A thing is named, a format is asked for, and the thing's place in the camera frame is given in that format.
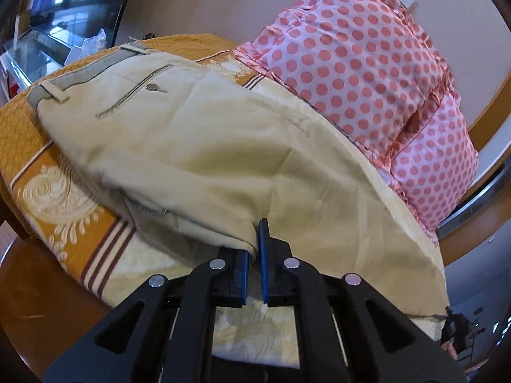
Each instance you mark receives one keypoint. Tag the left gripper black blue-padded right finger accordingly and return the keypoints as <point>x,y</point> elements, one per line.
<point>346,330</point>

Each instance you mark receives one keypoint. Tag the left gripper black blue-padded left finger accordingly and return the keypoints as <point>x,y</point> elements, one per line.
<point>162,331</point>

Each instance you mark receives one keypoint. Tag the beige khaki pants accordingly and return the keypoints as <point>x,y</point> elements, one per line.
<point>188,155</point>

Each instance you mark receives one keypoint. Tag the yellow orange patterned bedspread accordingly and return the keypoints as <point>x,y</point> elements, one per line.
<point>153,165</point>

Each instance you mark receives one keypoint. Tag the pink polka dot pillow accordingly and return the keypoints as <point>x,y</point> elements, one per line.
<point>365,65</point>
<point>433,161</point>

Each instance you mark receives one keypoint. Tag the black television screen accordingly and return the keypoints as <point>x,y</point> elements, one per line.
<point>37,36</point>

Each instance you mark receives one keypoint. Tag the wooden bed frame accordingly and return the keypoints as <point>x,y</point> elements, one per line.
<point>52,310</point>

